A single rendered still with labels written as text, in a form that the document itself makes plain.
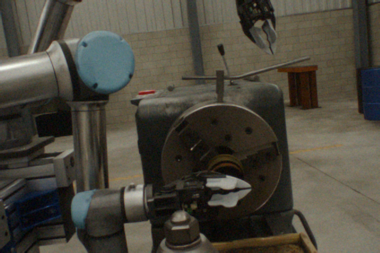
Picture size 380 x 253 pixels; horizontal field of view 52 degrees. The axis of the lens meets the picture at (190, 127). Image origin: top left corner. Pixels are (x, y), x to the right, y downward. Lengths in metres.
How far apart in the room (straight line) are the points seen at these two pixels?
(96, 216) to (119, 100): 10.35
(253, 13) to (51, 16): 0.62
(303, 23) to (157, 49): 4.30
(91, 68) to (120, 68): 0.05
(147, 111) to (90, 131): 0.30
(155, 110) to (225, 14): 10.38
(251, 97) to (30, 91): 0.65
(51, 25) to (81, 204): 0.67
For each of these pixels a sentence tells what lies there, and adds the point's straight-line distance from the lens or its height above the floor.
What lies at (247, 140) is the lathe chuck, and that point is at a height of 1.13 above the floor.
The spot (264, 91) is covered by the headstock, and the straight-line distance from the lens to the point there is 1.18.
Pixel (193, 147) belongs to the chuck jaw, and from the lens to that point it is 0.94.
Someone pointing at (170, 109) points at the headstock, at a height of 1.22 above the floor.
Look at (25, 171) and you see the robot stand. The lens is 1.28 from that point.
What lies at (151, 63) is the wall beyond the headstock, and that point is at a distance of 11.07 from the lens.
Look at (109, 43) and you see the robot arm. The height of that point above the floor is 1.40.
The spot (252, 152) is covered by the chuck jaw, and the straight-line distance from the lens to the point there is 0.97.
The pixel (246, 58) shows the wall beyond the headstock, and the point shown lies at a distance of 11.47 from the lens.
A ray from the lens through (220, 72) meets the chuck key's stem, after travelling 1.02.
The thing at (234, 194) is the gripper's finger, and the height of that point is 1.07.
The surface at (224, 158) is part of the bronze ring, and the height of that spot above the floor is 1.12.
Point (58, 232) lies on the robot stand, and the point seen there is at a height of 0.89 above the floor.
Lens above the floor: 1.34
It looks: 9 degrees down
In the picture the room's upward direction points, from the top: 7 degrees counter-clockwise
